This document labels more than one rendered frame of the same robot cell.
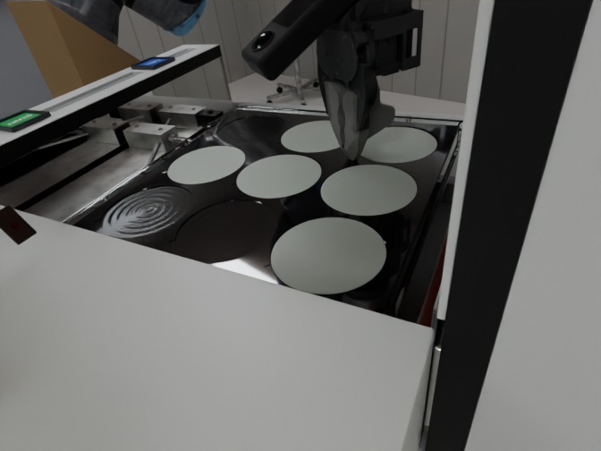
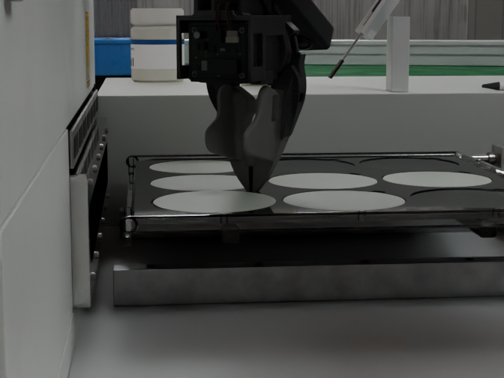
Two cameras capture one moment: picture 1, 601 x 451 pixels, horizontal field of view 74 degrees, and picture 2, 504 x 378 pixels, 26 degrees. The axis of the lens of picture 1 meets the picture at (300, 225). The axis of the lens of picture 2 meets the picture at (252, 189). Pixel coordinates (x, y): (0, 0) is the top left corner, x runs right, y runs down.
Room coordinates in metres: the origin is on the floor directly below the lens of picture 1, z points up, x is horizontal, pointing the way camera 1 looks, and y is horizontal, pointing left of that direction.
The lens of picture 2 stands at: (1.16, -0.64, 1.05)
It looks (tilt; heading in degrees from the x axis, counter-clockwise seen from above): 9 degrees down; 143
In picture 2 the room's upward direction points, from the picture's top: straight up
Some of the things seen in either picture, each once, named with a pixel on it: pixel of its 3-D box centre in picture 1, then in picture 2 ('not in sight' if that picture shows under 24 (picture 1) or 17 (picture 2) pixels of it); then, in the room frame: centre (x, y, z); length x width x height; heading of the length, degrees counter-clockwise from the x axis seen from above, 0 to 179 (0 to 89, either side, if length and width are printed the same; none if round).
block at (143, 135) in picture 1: (151, 135); not in sight; (0.60, 0.21, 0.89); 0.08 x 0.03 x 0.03; 58
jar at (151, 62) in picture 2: not in sight; (157, 44); (-0.07, 0.14, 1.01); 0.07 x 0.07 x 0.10
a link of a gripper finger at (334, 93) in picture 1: (355, 114); (258, 141); (0.44, -0.08, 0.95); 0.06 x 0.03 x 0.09; 113
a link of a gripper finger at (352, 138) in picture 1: (372, 122); (226, 139); (0.41, -0.10, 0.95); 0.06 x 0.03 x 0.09; 113
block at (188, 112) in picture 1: (184, 115); not in sight; (0.67, 0.17, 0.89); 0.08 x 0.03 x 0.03; 58
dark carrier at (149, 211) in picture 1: (279, 176); (322, 183); (0.41, 0.02, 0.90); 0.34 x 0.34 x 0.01; 59
